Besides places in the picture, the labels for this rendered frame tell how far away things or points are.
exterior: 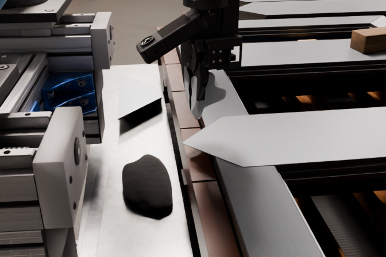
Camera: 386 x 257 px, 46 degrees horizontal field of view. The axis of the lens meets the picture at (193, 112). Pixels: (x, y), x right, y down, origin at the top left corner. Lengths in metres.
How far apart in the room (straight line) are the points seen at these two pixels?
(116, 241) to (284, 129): 0.37
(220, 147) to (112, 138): 0.44
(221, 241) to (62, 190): 0.23
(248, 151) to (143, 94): 0.58
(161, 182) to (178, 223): 0.11
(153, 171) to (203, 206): 0.31
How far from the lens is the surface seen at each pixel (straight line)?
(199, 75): 0.72
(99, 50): 0.96
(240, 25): 1.50
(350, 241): 1.09
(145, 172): 0.97
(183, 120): 0.92
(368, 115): 0.95
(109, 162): 1.07
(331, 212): 1.16
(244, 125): 0.86
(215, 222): 0.66
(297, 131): 0.85
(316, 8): 1.75
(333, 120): 0.91
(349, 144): 0.84
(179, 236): 0.86
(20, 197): 0.53
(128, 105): 1.24
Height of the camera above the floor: 1.25
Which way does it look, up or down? 27 degrees down
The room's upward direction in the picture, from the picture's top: straight up
